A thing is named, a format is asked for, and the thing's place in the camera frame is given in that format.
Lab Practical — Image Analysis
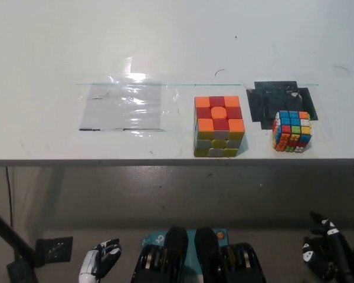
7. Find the small multicolour brick-studded cube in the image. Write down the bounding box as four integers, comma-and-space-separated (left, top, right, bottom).
271, 110, 313, 153

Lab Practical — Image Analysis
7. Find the black diagonal stand leg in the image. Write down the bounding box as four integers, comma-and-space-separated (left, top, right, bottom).
0, 202, 38, 283

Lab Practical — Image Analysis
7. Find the black tape patch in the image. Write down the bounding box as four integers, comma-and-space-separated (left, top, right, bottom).
245, 80, 319, 131

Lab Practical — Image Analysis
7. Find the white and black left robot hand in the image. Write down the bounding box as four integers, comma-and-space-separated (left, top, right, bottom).
78, 238, 123, 283

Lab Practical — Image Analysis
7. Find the black square floor marker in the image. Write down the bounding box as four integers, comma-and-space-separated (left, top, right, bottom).
34, 236, 74, 268

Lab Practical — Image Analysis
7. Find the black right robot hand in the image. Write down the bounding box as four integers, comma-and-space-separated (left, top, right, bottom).
301, 210, 351, 283

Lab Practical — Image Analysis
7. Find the clear plastic sheet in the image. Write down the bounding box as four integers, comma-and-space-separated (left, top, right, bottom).
77, 80, 166, 132

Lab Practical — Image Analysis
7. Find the large orange red puzzle cube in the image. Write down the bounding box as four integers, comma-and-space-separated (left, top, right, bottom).
192, 95, 246, 159

